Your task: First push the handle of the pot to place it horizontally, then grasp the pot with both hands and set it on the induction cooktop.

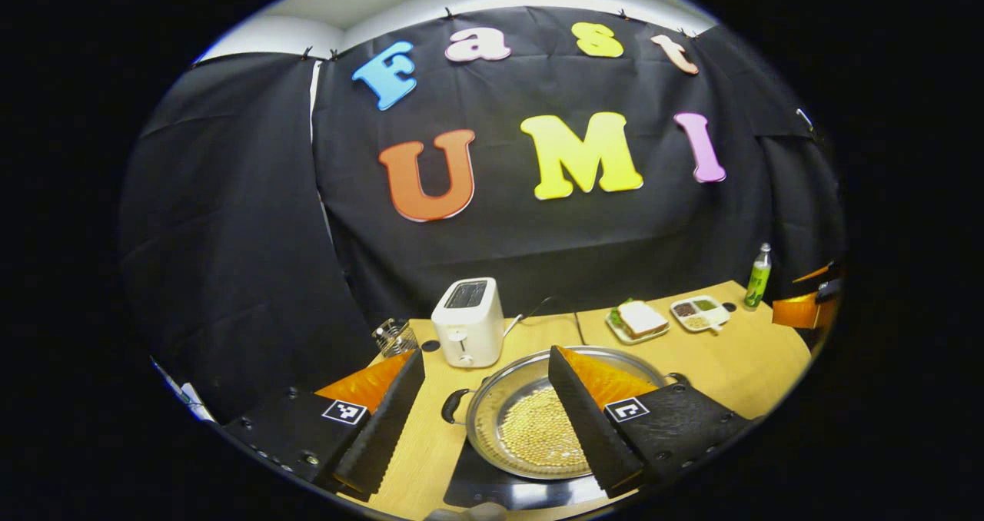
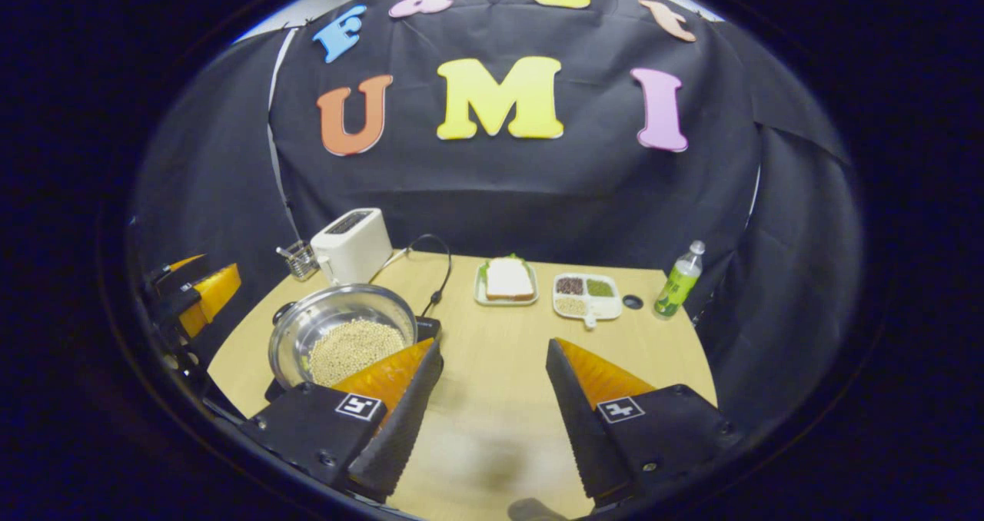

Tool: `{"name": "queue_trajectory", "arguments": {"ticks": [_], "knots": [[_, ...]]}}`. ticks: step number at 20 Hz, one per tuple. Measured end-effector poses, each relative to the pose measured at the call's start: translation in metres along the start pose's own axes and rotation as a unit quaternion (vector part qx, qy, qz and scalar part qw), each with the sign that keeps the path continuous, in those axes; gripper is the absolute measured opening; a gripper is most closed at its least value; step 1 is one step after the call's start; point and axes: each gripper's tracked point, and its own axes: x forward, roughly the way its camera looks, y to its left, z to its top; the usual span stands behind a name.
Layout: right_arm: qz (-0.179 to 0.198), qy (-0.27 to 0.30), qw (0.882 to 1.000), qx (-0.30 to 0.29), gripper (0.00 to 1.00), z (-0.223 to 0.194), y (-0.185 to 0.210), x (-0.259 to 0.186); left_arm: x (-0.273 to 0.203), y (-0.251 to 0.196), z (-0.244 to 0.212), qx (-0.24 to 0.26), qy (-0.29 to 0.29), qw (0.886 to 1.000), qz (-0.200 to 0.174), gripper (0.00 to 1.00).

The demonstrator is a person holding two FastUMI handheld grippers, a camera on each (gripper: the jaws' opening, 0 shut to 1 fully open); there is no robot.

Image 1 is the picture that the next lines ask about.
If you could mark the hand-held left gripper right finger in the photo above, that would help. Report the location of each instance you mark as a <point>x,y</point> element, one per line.
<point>588,429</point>

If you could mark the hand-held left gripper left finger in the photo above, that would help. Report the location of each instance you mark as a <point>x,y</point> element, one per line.
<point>388,429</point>

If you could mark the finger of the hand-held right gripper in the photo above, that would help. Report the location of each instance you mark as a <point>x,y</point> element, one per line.
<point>796,312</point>
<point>815,273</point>

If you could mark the stainless steel pot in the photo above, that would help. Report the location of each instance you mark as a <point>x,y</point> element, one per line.
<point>500,398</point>

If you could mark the black induction cooktop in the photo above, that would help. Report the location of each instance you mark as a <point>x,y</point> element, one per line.
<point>492,492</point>

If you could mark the green drink bottle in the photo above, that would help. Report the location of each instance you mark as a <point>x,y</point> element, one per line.
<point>757,283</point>

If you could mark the pile of yellow soybeans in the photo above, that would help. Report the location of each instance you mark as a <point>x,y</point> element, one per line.
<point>538,436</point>

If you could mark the white sandwich plate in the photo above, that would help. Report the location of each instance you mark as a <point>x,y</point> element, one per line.
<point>626,338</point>

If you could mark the white divided tray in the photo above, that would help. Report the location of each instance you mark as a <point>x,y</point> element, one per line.
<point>696,312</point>

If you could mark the sandwich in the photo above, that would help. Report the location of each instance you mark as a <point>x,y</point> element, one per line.
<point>642,319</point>

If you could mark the white toaster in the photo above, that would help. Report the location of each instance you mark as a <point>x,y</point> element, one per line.
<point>469,325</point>

